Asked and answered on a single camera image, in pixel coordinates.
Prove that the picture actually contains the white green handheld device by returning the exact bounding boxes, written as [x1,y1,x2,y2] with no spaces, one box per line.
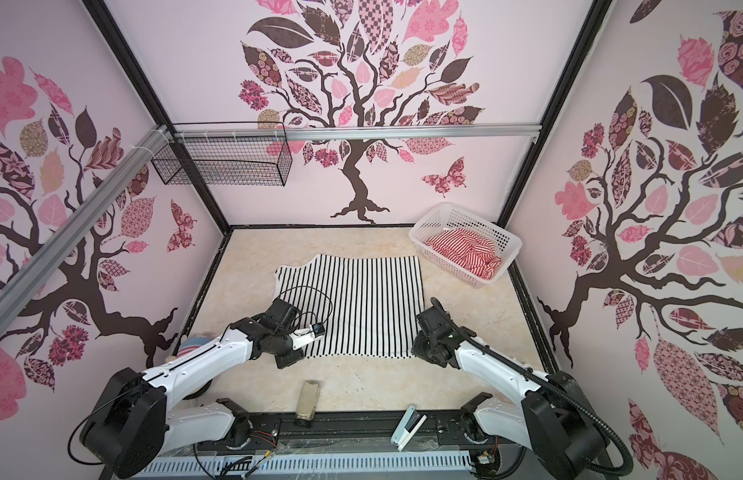
[391,405,427,452]

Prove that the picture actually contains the black wire mesh basket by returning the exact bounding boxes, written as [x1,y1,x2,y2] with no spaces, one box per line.
[152,120,293,187]

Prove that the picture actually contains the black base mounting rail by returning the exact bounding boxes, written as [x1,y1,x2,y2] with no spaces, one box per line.
[116,409,595,457]

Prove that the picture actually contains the black white striped tank top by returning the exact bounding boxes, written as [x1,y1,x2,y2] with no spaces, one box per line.
[275,254,425,359]

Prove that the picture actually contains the red white striped tank top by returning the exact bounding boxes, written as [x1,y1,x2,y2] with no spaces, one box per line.
[425,228,503,280]

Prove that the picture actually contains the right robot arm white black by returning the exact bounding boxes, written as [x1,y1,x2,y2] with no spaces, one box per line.
[413,298,609,479]

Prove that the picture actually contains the silver aluminium rail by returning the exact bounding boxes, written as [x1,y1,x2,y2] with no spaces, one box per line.
[174,123,541,141]
[0,125,171,337]

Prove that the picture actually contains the silver aluminium rail left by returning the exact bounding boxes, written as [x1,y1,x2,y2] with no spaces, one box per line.
[0,125,171,337]

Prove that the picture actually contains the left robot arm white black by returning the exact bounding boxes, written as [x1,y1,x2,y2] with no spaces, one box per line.
[72,299,326,479]

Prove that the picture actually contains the silver aluminium rail back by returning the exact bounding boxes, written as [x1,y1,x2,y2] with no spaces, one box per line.
[174,123,541,141]

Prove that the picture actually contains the white slotted cable duct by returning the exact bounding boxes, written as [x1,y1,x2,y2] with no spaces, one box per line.
[136,451,473,479]

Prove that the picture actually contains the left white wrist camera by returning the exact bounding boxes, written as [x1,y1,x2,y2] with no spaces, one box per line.
[289,323,326,351]

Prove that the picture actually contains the small tan rectangular device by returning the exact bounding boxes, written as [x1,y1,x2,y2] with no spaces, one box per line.
[295,380,321,428]

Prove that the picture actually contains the cartoon face plush toy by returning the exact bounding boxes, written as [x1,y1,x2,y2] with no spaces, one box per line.
[176,336,214,400]

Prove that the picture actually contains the white plastic laundry basket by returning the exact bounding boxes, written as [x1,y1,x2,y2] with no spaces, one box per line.
[409,202,523,288]

